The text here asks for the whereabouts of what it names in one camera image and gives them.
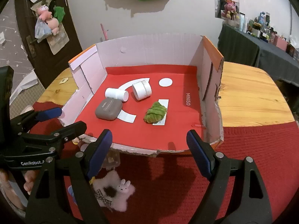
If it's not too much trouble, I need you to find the pink plush on door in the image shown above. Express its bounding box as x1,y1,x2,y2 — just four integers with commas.
36,5,59,35

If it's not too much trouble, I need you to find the cardboard box with red bottom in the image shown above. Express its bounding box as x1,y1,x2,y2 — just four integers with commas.
59,33,224,155

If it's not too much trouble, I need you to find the plastic bag on door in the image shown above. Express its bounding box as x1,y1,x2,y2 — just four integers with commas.
34,19,52,43

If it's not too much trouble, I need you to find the small paper sticker on table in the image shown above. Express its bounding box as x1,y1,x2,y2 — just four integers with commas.
59,77,69,84

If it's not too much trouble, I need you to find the green plush on door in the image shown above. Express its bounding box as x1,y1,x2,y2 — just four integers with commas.
54,6,65,24

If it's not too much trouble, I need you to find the red table cloth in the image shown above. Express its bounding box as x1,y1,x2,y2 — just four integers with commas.
29,102,299,224

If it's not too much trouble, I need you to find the purple small bottle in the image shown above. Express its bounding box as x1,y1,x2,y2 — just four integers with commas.
67,185,77,205

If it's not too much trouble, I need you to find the white fluffy bunny scrunchie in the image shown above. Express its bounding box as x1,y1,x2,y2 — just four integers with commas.
92,170,135,212

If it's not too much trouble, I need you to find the pink bunny plush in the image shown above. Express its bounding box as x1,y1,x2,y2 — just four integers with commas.
221,0,239,20

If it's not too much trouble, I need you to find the dark brown door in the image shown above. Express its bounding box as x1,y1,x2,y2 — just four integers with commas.
15,0,82,88

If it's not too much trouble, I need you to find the clear small plastic box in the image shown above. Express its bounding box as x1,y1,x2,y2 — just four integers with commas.
102,150,121,171

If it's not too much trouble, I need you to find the dark cloth covered side table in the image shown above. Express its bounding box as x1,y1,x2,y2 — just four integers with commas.
217,24,299,86

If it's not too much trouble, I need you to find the white bottle with barcode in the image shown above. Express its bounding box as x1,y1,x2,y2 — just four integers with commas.
105,88,129,102

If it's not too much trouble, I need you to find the small cartoon doll figure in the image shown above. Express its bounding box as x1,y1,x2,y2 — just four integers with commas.
72,138,89,148

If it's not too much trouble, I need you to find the pink stick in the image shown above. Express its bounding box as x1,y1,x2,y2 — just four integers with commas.
100,23,108,41

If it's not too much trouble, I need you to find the grey earbud case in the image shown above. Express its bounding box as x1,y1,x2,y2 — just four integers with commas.
95,98,123,121

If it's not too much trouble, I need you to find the person's left hand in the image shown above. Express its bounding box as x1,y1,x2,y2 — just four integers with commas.
1,170,40,210

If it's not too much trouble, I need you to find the white round jar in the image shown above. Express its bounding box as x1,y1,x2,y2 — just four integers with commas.
132,80,152,101

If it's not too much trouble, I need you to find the yellow cap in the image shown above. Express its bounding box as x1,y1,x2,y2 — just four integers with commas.
89,177,95,184

